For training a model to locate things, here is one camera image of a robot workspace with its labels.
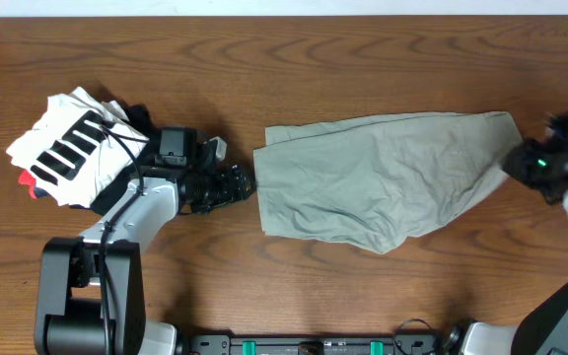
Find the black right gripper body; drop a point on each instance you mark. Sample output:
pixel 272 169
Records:
pixel 533 166

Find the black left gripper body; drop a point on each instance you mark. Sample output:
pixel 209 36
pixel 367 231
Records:
pixel 209 189

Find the khaki green shorts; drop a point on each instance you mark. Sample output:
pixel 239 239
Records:
pixel 374 181

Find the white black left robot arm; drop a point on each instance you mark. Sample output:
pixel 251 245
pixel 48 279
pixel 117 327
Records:
pixel 91 293

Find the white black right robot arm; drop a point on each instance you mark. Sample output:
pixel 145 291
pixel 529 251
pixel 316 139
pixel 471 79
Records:
pixel 542 331

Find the black garment under shirt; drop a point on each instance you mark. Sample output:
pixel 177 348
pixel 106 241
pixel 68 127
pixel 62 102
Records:
pixel 140 119

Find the white shirt with black stripes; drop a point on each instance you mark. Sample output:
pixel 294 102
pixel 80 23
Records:
pixel 78 147

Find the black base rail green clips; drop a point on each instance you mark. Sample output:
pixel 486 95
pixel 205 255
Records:
pixel 412 337

